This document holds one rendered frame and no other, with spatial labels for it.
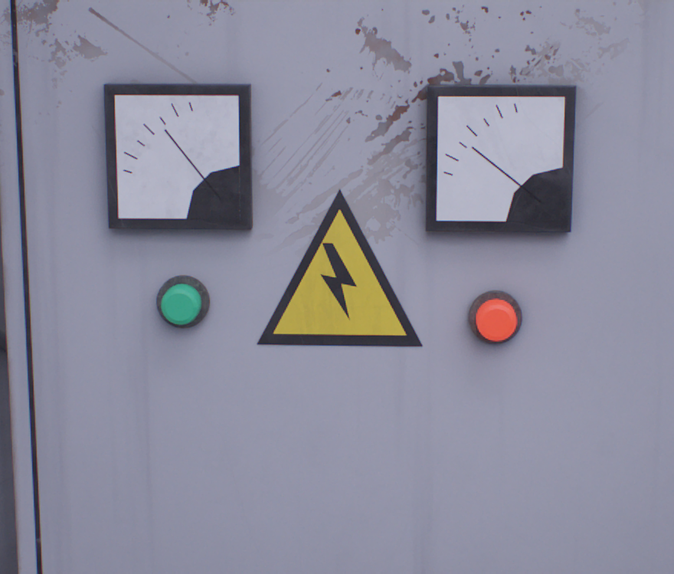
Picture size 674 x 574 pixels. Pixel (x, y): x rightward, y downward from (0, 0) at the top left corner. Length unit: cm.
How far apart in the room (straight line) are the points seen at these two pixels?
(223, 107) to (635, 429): 30
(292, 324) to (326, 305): 2
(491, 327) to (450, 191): 8
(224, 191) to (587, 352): 22
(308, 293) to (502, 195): 12
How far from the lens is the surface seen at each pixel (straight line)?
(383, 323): 81
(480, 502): 84
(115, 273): 82
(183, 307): 80
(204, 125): 79
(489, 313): 79
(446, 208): 79
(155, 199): 80
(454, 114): 78
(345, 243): 80
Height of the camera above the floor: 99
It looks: 12 degrees down
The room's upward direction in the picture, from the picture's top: straight up
